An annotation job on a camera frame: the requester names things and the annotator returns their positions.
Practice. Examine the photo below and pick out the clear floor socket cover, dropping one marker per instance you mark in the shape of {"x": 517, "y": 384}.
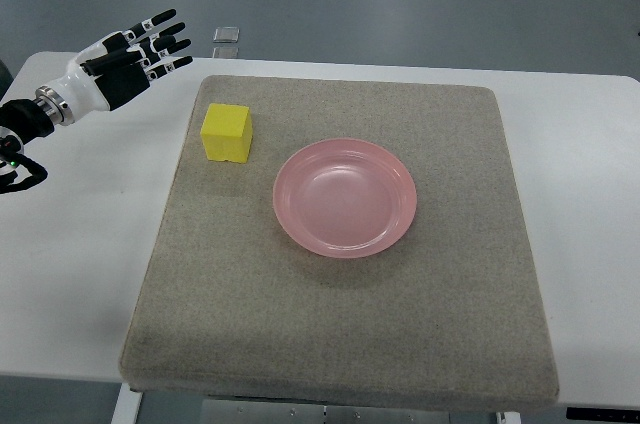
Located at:
{"x": 226, "y": 34}

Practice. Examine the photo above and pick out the metal table crossbar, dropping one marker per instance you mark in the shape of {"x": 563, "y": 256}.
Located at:
{"x": 229, "y": 411}

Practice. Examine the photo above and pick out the white table leg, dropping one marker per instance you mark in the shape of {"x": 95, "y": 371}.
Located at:
{"x": 127, "y": 407}

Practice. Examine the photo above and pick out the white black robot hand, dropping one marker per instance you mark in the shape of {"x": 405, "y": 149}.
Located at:
{"x": 114, "y": 70}

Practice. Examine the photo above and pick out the pink plate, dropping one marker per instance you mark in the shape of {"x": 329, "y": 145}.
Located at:
{"x": 344, "y": 198}

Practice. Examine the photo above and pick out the beige felt mat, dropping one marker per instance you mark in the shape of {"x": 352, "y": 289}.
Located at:
{"x": 449, "y": 318}

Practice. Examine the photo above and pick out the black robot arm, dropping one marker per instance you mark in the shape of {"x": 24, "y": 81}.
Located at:
{"x": 22, "y": 121}

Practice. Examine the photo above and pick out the yellow foam block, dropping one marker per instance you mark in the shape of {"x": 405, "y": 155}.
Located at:
{"x": 227, "y": 133}

